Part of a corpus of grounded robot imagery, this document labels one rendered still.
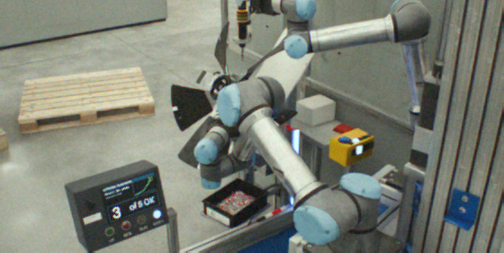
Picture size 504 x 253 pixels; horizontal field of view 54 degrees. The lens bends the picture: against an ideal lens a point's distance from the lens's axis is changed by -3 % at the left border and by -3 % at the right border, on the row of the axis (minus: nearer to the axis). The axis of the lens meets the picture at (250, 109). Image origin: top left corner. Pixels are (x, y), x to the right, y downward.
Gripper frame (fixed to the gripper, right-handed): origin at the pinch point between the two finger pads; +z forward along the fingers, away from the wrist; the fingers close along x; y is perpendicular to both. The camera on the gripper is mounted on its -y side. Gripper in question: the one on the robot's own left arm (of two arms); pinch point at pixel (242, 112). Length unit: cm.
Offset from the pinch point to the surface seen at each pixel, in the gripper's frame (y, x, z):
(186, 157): 25.5, 19.0, -4.5
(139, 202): 10, 0, -66
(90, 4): 378, 34, 426
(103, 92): 225, 80, 213
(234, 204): 2.6, 34.1, -13.9
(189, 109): 34.0, 8.3, 20.7
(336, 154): -35.2, 20.2, 7.7
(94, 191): 18, -8, -74
